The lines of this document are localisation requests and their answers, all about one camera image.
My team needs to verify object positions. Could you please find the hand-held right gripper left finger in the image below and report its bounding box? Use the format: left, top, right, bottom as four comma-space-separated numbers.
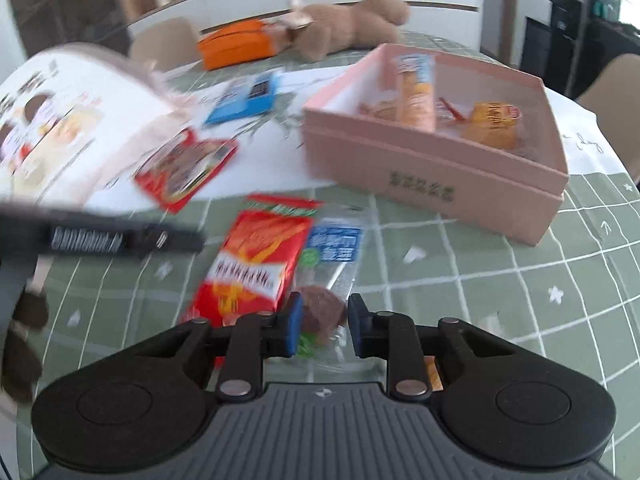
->
140, 292, 305, 402

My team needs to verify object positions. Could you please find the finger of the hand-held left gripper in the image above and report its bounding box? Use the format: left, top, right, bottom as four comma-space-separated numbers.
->
165, 227, 206, 256

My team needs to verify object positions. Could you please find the brown snack packet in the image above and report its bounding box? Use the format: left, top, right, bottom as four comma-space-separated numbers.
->
357, 97, 401, 121

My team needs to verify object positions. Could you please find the person's left hand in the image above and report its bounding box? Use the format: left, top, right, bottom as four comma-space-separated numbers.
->
2, 255, 53, 403

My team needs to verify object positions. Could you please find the green checkered tablecloth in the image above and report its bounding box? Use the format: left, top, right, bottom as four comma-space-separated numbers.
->
0, 30, 640, 480

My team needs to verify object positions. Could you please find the orange tissue box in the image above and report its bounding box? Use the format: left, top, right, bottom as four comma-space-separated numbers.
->
197, 19, 281, 72

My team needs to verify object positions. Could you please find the brown plush toy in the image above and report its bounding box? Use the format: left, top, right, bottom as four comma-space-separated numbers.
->
280, 0, 412, 60

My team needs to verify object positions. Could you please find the orange snack packet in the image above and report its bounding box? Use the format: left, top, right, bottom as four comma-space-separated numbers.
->
422, 357, 446, 392

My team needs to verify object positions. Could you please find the dark glass cabinet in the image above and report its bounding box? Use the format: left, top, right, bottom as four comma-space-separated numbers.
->
10, 0, 133, 56

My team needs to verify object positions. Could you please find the clear packet with blue label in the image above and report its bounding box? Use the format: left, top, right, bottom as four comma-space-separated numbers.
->
287, 217, 366, 361

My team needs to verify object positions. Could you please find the small blue snack packet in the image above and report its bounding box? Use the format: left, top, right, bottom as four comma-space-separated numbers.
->
204, 71, 282, 127

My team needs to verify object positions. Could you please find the red snack packet green top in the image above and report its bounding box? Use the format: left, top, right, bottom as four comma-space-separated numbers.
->
182, 194, 325, 328

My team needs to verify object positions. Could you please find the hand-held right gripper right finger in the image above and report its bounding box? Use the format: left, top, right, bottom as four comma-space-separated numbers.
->
347, 294, 506, 402

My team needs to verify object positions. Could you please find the red snack packet with picture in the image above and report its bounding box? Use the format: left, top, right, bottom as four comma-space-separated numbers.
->
135, 129, 240, 216

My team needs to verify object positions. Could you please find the black water dispenser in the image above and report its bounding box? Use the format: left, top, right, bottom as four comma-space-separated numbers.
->
520, 0, 583, 96

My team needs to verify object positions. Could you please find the tall orange chips packet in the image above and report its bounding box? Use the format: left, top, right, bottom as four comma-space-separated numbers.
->
395, 54, 437, 132

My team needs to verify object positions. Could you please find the pink cardboard box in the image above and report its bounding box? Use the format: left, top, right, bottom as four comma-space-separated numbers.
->
300, 42, 571, 247

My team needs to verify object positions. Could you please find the small red-brown snack packet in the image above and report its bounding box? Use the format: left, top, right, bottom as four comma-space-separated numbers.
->
434, 97, 468, 123

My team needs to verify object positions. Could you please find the beige chair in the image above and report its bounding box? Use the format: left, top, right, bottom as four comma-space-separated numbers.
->
575, 52, 640, 121
129, 16, 201, 73

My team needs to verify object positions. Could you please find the fish tank with black frame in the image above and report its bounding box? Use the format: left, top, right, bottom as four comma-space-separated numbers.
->
582, 0, 640, 61

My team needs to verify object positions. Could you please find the yellow bread packet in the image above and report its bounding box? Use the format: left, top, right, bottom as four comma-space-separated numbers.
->
462, 101, 523, 151

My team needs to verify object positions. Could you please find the white printed bag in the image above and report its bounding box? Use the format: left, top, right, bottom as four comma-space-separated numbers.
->
0, 44, 201, 211

